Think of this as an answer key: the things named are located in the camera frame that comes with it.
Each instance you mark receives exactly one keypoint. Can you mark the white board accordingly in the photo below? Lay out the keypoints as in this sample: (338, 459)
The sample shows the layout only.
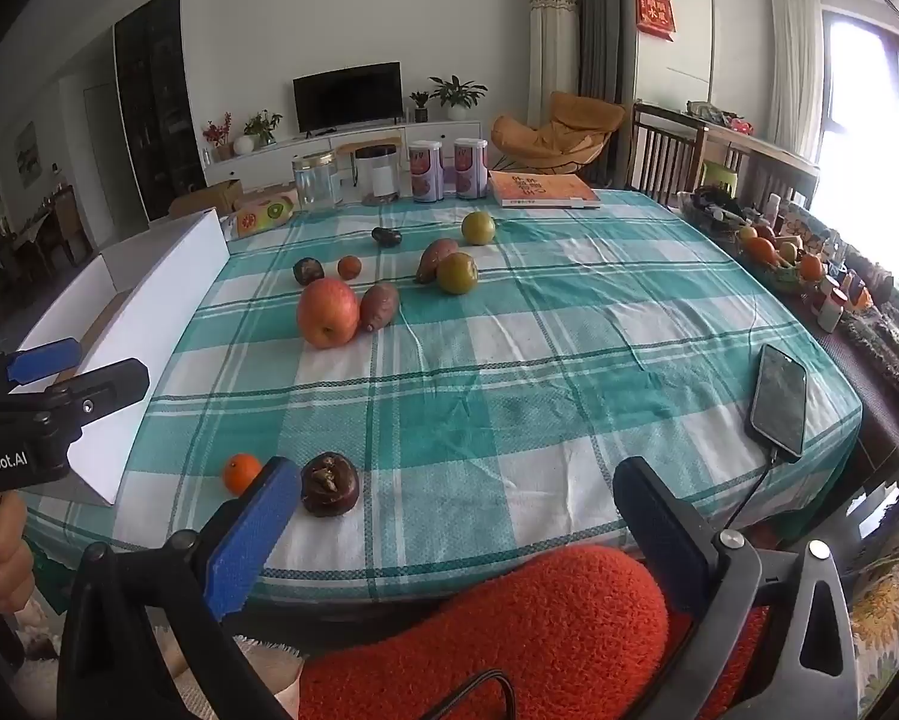
(157, 300)

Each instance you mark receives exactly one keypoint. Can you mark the grey curtain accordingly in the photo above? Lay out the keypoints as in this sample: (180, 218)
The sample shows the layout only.
(599, 22)

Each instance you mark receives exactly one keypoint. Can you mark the fruit print box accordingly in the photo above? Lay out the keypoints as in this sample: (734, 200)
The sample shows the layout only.
(266, 214)

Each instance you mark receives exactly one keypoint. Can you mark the pink labelled canister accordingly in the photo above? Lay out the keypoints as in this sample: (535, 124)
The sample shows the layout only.
(425, 172)
(470, 169)

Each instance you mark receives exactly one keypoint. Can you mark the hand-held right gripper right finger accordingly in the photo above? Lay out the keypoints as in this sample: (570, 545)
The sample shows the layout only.
(656, 532)

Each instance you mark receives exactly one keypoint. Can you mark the orange lounge chair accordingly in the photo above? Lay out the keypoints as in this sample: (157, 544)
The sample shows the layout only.
(562, 131)

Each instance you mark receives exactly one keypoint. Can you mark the green orange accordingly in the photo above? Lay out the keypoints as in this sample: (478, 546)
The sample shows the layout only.
(458, 274)
(479, 228)

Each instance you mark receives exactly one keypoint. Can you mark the leafy plant in white pot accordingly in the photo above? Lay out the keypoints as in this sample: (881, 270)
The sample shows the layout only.
(457, 94)

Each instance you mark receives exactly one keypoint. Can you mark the black television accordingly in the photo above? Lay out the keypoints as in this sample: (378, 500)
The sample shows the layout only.
(348, 96)

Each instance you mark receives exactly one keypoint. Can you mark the dark display cabinet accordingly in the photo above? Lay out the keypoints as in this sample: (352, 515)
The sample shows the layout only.
(161, 90)

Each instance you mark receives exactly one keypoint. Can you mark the brown sweet potato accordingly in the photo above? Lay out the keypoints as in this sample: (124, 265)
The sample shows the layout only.
(379, 307)

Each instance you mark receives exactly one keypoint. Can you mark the clear canister with black lid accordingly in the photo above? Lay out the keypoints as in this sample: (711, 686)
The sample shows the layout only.
(377, 176)

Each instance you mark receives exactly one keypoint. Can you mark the white television cabinet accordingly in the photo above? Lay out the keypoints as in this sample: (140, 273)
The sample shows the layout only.
(277, 161)

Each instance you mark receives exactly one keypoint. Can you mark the red fuzzy garment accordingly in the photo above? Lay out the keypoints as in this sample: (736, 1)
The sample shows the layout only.
(509, 630)

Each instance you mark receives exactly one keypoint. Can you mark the dark patterned table runner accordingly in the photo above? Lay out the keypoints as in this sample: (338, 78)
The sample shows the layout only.
(884, 367)

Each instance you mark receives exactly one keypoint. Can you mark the green fruit bowl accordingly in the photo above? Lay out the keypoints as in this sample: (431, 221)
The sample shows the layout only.
(776, 270)

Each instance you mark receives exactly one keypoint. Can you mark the floral fabric cushion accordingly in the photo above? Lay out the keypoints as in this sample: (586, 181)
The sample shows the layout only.
(896, 615)

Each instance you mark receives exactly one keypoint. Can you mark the red wall calendar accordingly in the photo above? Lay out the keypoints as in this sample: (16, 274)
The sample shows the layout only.
(655, 11)

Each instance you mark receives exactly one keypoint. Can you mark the wooden chair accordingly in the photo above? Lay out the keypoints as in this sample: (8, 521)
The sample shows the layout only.
(764, 157)
(663, 154)

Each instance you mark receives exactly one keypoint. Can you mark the red apple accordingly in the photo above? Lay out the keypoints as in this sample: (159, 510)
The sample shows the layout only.
(328, 313)

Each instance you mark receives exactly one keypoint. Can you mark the small dark mangosteen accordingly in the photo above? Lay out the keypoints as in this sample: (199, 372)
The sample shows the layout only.
(308, 271)

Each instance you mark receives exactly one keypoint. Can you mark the green plant in white vase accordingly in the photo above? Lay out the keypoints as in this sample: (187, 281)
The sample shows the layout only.
(258, 127)

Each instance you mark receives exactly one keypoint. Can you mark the large dark mangosteen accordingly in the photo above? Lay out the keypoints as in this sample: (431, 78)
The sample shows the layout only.
(331, 486)

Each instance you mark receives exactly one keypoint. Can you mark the small plant in dark pot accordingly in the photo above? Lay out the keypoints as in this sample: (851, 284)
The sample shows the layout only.
(420, 106)

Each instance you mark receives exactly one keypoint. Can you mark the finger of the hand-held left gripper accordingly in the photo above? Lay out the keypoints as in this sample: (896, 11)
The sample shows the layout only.
(44, 361)
(104, 386)

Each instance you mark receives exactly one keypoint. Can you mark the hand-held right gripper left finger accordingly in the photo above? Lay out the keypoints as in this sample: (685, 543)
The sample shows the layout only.
(251, 540)

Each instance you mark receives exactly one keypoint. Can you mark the small tangerine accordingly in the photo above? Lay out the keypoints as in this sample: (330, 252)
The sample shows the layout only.
(239, 474)
(349, 267)

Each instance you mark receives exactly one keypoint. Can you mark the beige fuzzy cloth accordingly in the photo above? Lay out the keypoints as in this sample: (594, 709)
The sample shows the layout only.
(262, 679)

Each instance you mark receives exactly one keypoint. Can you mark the teal checked tablecloth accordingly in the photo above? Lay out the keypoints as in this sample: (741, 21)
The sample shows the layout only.
(494, 360)

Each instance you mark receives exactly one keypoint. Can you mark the wall picture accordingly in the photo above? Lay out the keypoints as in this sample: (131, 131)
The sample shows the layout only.
(28, 154)

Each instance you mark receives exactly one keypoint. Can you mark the white curtain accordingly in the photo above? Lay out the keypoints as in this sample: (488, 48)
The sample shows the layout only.
(794, 67)

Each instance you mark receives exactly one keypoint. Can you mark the orange book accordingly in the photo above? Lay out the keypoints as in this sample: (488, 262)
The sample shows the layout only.
(543, 187)

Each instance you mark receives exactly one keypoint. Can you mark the glass jar with gold lid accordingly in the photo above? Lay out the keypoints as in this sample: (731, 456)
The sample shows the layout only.
(317, 181)

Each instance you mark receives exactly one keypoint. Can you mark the red flower arrangement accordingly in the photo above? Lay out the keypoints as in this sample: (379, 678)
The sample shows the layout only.
(217, 133)

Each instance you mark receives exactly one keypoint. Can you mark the covered standing air conditioner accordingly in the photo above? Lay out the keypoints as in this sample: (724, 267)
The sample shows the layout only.
(553, 45)

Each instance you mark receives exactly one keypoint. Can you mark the brown cardboard box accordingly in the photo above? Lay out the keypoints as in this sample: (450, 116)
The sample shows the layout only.
(206, 199)

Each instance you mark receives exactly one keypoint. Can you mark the black smartphone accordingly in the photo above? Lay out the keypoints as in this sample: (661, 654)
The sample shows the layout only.
(779, 401)

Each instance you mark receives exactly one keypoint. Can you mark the red lidded jar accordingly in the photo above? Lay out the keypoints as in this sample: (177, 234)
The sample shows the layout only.
(833, 309)

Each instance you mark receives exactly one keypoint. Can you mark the dark avocado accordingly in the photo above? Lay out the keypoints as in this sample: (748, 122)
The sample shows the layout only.
(386, 237)

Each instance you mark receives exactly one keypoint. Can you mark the reddish sweet potato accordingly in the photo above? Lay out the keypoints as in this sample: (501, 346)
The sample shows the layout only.
(434, 259)

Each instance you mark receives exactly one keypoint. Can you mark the black basket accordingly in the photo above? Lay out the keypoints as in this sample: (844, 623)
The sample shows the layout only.
(708, 214)

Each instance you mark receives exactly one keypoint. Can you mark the green stool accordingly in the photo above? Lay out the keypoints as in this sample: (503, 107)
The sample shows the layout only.
(718, 176)

